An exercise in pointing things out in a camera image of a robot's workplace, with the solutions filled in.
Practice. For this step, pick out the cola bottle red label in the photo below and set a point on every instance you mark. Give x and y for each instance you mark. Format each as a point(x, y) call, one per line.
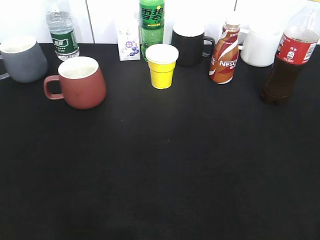
point(297, 43)

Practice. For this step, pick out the yellow and white paper cup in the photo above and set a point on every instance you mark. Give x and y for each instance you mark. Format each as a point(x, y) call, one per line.
point(161, 60)

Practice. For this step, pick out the green sprite bottle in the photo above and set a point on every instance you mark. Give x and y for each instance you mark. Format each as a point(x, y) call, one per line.
point(152, 22)

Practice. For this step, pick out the black ceramic mug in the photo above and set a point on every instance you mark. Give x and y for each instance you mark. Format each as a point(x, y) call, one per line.
point(189, 39)

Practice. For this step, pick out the dark red ceramic mug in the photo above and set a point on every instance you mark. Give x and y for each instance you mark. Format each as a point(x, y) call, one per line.
point(81, 81)

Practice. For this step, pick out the brown nescafe coffee bottle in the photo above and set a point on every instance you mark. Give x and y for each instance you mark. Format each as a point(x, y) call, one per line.
point(226, 52)

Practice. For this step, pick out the small white milk carton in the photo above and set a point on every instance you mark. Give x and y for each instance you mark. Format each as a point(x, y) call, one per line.
point(128, 39)

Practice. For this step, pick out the white ceramic mug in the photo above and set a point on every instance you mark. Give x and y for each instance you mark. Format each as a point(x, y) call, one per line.
point(260, 44)

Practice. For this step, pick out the clear water bottle green label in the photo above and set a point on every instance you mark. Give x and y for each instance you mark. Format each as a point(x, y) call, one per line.
point(61, 28)

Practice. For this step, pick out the grey ceramic mug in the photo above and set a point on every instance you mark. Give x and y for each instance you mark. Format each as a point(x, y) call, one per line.
point(23, 59)

